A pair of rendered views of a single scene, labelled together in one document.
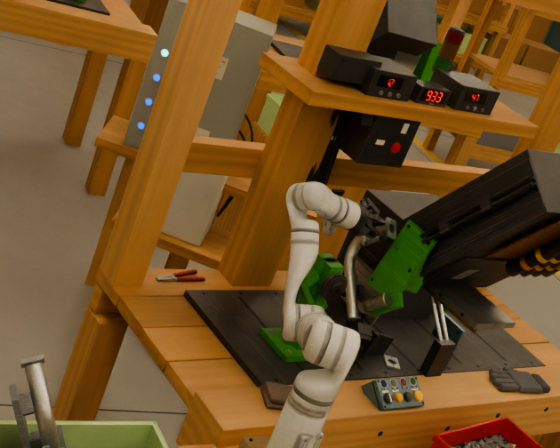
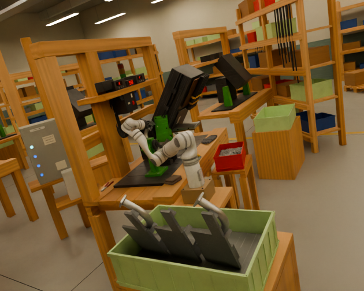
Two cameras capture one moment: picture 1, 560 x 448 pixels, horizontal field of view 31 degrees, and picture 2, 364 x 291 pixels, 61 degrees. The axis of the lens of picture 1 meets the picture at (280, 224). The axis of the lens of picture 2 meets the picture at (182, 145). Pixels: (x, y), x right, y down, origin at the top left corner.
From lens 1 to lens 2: 78 cm
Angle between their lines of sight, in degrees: 23
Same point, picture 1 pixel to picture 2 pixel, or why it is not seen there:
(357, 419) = not seen: hidden behind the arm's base
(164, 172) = (81, 152)
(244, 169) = (97, 141)
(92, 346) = (101, 226)
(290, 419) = (191, 170)
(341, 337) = (186, 133)
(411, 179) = (137, 116)
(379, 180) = not seen: hidden behind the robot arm
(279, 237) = (122, 153)
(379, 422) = not seen: hidden behind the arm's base
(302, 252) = (141, 138)
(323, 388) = (193, 152)
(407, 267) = (165, 127)
